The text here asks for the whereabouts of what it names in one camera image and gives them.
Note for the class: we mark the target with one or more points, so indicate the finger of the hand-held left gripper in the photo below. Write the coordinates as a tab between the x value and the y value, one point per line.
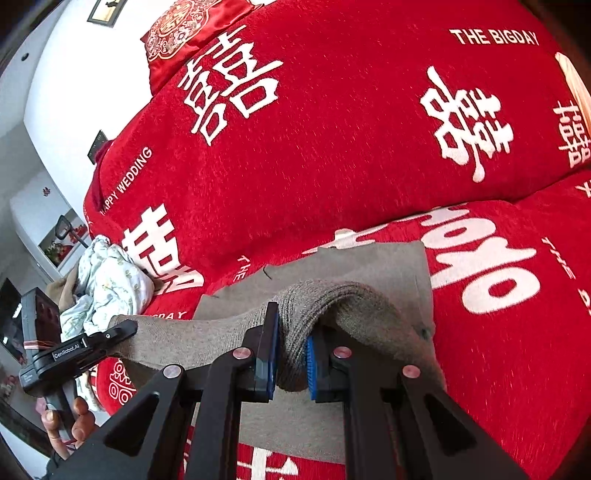
117	333

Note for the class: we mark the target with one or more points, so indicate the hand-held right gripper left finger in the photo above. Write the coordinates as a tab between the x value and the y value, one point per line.
270	364

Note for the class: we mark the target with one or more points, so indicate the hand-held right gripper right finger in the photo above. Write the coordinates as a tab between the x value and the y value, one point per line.
314	369

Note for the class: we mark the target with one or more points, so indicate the grey knit sweater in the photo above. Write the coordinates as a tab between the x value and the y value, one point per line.
369	265

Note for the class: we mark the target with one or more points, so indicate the person's left hand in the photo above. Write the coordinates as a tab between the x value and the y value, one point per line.
82	422

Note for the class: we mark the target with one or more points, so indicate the white floral cloth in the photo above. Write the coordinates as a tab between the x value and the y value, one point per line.
120	281

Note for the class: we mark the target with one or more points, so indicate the brown cloth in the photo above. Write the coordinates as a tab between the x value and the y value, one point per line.
64	290

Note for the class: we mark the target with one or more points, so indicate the black exercise equipment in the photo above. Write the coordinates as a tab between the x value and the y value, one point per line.
64	226

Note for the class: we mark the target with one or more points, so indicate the red printed sofa cover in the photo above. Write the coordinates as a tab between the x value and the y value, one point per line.
346	115

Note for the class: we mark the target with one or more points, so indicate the red embroidered pillow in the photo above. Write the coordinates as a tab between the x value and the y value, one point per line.
184	27

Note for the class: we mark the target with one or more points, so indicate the cream cloth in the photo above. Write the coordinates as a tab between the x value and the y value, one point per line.
575	92

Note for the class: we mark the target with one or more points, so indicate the dark wall panel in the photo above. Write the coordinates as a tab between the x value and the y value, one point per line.
97	146

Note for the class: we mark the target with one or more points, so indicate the framed wall picture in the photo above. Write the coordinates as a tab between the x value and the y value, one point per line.
108	11

